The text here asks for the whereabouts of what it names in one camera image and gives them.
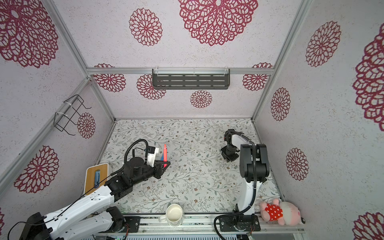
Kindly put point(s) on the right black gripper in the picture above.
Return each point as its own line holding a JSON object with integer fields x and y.
{"x": 229, "y": 158}

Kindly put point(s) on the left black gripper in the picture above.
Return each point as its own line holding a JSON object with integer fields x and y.
{"x": 158, "y": 166}

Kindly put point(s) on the pink marker pen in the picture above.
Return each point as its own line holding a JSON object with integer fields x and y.
{"x": 165, "y": 158}

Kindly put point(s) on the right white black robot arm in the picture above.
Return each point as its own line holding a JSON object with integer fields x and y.
{"x": 254, "y": 168}

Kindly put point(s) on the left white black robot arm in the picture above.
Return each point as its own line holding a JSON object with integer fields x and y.
{"x": 93, "y": 213}

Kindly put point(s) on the white ceramic mug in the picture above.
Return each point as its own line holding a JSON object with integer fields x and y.
{"x": 173, "y": 216}

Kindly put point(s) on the pink plush toy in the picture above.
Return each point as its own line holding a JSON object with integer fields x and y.
{"x": 284, "y": 213}

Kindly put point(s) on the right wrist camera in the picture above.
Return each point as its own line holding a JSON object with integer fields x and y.
{"x": 228, "y": 136}

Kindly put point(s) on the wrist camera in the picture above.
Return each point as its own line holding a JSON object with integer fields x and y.
{"x": 152, "y": 152}
{"x": 228, "y": 136}

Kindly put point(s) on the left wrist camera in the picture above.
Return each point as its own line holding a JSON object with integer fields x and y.
{"x": 152, "y": 152}

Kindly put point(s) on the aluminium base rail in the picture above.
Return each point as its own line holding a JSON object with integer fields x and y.
{"x": 201, "y": 227}

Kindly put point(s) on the dark grey wall shelf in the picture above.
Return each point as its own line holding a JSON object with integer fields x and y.
{"x": 191, "y": 80}

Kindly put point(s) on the black wire wall rack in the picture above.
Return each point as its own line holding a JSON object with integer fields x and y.
{"x": 63, "y": 119}

